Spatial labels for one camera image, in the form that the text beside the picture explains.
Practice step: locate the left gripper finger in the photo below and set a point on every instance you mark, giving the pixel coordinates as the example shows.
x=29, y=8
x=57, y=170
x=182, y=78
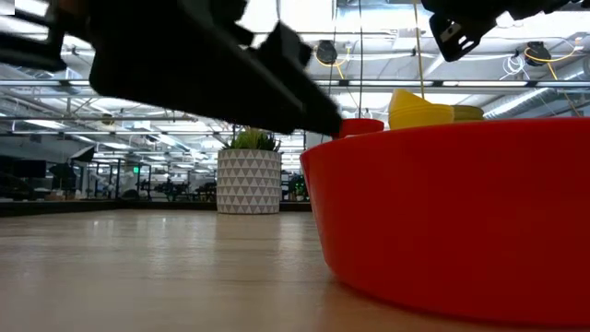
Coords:
x=288, y=46
x=239, y=87

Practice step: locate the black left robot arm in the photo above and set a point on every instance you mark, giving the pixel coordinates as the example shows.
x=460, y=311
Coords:
x=27, y=50

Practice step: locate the succulent in triangle-pattern pot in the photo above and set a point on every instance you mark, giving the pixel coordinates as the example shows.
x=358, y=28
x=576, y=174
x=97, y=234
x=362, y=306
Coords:
x=249, y=184

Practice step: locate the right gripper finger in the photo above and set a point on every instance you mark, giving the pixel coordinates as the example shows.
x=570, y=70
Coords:
x=479, y=25

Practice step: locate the long ceiling light bar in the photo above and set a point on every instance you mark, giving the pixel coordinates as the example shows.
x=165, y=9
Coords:
x=392, y=83

